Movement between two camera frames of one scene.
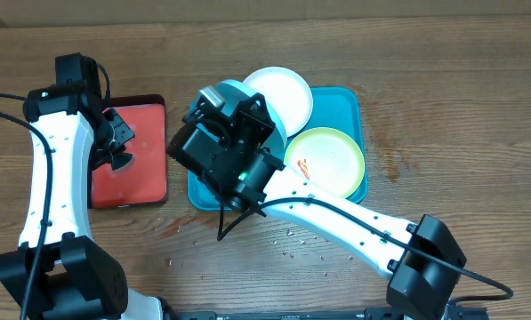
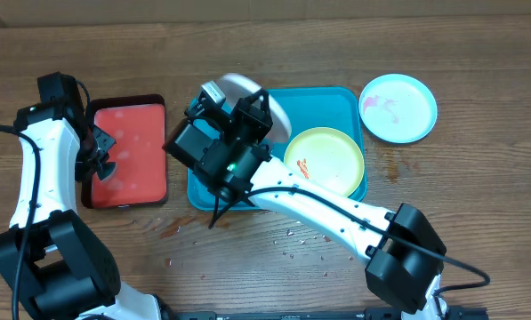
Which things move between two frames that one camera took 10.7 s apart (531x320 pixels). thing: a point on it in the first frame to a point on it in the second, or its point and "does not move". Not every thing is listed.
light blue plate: x=234 y=92 to x=398 y=108
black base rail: x=452 y=312 does not move
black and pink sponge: x=122 y=161 to x=108 y=168
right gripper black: x=244 y=116 does not move
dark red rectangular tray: x=144 y=180 does not move
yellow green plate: x=327 y=156 does not move
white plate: x=287 y=94 to x=236 y=86
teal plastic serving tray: x=332 y=108 does not move
